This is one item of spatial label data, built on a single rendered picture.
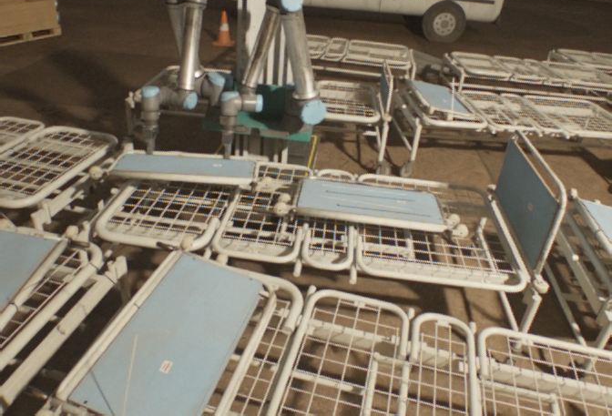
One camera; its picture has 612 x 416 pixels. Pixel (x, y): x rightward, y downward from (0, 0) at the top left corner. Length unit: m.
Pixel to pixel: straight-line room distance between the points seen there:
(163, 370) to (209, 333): 0.19
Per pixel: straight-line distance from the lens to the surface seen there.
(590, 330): 2.99
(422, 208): 2.40
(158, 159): 2.55
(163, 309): 1.70
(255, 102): 2.51
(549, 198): 2.19
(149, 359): 1.57
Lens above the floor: 1.75
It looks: 28 degrees down
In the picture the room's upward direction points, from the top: 5 degrees clockwise
